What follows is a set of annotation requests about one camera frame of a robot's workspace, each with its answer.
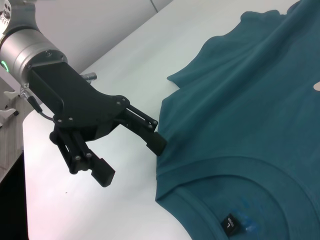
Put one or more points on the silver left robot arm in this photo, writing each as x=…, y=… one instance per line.
x=27, y=50

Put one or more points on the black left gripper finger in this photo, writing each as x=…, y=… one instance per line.
x=150, y=136

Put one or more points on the teal t-shirt with pink print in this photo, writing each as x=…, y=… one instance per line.
x=237, y=112

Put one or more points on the silver left gripper thumbscrew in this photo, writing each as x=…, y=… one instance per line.
x=89, y=76

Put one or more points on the white stand leg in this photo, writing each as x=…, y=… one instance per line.
x=6, y=115
x=8, y=95

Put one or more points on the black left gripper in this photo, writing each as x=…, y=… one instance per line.
x=75, y=100

